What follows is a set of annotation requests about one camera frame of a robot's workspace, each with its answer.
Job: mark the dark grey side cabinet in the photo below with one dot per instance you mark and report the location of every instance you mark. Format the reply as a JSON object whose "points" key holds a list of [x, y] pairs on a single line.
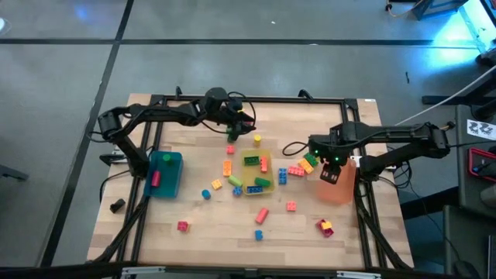
{"points": [[472, 193]]}

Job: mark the paper sheet with black marks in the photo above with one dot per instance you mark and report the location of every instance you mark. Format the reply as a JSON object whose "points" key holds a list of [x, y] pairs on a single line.
{"points": [[480, 129]]}

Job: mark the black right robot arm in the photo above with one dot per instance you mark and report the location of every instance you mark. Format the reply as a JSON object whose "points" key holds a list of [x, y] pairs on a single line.
{"points": [[387, 133]]}

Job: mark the glowing desktop computer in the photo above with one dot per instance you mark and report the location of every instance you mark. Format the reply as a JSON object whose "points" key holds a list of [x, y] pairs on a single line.
{"points": [[484, 23]]}

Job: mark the grey stand foot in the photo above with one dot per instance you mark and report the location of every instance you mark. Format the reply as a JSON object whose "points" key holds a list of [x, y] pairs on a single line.
{"points": [[11, 172]]}

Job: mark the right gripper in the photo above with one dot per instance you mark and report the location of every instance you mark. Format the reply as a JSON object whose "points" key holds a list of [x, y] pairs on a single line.
{"points": [[329, 149]]}

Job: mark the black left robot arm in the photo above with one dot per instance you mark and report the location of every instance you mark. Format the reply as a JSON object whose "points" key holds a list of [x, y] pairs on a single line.
{"points": [[162, 113]]}

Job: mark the yellow translucent plastic bin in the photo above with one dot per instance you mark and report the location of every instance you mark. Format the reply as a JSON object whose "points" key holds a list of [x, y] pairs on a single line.
{"points": [[257, 172]]}

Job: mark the silver aluminium bracket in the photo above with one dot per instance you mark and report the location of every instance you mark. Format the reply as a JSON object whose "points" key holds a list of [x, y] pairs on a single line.
{"points": [[358, 275], [143, 271]]}

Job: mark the red long brick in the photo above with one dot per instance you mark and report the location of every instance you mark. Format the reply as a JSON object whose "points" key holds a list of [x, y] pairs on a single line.
{"points": [[296, 171]]}

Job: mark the black table frame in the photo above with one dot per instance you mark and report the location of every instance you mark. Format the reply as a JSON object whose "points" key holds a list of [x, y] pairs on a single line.
{"points": [[271, 99]]}

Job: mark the red black case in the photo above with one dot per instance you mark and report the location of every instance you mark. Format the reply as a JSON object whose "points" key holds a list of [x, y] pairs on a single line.
{"points": [[484, 166]]}

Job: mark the pink cylinder block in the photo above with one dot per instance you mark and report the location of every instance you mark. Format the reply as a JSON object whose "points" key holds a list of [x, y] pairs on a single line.
{"points": [[156, 179]]}

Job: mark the yellow cylinder block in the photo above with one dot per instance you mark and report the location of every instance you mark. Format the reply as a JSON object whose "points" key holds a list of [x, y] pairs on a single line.
{"points": [[257, 138]]}

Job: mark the orange translucent plastic bin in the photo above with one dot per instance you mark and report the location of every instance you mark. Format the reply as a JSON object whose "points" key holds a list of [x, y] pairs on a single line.
{"points": [[337, 191]]}

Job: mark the orange-red long brick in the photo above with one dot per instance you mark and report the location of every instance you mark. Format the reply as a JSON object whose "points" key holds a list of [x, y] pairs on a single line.
{"points": [[264, 164]]}

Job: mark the orange long brick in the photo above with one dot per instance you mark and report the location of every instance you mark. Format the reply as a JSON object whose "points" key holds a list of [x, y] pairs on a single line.
{"points": [[227, 168]]}

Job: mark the teal plastic bin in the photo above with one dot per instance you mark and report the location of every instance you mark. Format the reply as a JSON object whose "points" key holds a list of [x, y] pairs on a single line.
{"points": [[172, 182]]}

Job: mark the yellow small brick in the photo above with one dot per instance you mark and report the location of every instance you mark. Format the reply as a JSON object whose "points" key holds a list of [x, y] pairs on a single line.
{"points": [[326, 225], [216, 184]]}

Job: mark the orange-red small brick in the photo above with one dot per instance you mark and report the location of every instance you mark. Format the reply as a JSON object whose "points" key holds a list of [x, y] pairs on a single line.
{"points": [[230, 150]]}

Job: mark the yellow long brick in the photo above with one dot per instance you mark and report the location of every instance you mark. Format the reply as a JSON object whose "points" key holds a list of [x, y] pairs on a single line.
{"points": [[305, 166]]}

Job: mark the red and yellow block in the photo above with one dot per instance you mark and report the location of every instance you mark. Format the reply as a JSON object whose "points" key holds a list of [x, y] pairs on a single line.
{"points": [[327, 233]]}

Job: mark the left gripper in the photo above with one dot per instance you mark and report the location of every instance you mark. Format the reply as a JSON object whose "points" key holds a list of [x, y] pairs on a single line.
{"points": [[240, 116]]}

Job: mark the red small brick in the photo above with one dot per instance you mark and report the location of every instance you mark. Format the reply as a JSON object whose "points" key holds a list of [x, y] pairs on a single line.
{"points": [[182, 226]]}

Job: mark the orange small brick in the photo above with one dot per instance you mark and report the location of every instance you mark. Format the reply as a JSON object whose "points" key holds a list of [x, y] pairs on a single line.
{"points": [[291, 206]]}

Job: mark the blue small brick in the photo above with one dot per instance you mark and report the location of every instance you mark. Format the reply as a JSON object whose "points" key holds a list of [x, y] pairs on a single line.
{"points": [[258, 235], [237, 191]]}

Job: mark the blue cylinder block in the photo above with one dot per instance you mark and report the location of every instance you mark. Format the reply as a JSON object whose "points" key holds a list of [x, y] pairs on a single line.
{"points": [[206, 194]]}

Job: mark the green small brick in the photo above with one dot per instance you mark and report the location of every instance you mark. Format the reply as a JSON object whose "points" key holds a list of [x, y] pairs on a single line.
{"points": [[233, 137]]}

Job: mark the small black device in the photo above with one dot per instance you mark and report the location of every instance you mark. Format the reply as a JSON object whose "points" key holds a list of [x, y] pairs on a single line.
{"points": [[117, 205]]}

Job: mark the light green cylinder block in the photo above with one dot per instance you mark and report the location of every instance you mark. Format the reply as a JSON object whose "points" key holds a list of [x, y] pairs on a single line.
{"points": [[235, 181]]}

